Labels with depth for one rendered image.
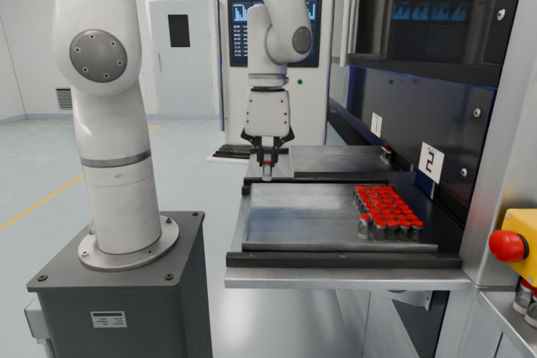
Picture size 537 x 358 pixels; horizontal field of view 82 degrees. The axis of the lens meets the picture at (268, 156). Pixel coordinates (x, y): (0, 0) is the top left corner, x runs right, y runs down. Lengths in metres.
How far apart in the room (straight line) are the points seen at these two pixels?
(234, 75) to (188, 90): 4.76
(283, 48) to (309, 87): 0.82
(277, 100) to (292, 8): 0.18
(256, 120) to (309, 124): 0.77
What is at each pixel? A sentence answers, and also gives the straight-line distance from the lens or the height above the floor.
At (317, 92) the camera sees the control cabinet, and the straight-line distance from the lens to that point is 1.40.
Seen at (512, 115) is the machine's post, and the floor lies 1.15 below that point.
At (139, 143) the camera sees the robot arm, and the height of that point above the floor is 1.08.
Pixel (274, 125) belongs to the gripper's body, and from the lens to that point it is 0.67.
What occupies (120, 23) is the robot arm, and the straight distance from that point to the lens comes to 0.52.
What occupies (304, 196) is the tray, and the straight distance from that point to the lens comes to 0.79.
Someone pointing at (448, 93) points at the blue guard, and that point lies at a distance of 0.66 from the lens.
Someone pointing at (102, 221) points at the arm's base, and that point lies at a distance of 0.64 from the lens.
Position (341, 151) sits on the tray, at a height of 0.89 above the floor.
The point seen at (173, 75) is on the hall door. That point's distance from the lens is 6.24.
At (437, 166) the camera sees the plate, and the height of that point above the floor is 1.02.
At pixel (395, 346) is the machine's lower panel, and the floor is 0.51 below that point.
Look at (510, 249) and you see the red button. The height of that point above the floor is 1.00.
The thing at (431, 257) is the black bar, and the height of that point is 0.90.
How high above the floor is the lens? 1.23
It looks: 19 degrees down
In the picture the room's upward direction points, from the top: straight up
